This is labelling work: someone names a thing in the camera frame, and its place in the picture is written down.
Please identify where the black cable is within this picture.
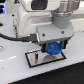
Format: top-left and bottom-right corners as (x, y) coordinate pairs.
(0, 32), (38, 43)

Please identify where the black base plate with pegs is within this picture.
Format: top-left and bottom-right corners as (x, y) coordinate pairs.
(25, 49), (66, 68)

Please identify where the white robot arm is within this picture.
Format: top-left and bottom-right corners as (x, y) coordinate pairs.
(17, 0), (84, 52)

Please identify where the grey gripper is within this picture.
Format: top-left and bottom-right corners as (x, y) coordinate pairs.
(36, 24), (74, 52)

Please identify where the blue gear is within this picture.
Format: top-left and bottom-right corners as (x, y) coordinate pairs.
(46, 42), (62, 55)

